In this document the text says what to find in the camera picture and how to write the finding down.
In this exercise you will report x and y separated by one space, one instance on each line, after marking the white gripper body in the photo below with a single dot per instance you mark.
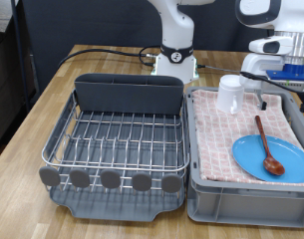
254 66

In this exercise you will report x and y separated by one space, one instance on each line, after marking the blue plate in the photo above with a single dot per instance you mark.
251 156

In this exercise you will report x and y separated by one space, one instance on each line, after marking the brown wooden spoon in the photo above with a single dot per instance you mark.
273 166

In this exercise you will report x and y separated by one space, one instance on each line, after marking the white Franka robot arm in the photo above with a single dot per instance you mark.
176 30

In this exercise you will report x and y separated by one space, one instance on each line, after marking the white mug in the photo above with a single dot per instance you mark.
228 96

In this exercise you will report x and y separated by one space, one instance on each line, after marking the pink checked cloth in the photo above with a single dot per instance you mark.
211 139

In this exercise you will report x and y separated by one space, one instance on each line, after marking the grey plastic crate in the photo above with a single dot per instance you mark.
244 205

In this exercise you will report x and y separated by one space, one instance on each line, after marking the dark grey cutlery holder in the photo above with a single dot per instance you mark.
125 98

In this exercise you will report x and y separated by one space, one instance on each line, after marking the dark partition panel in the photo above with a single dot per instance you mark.
91 23

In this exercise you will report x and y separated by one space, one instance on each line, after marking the grey plastic drip tray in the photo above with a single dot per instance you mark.
118 207

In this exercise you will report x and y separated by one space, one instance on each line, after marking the black metal pole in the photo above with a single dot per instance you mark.
20 49

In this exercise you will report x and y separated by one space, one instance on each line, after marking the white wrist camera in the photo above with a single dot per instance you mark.
291 85

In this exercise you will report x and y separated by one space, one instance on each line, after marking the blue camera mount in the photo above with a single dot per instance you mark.
287 72

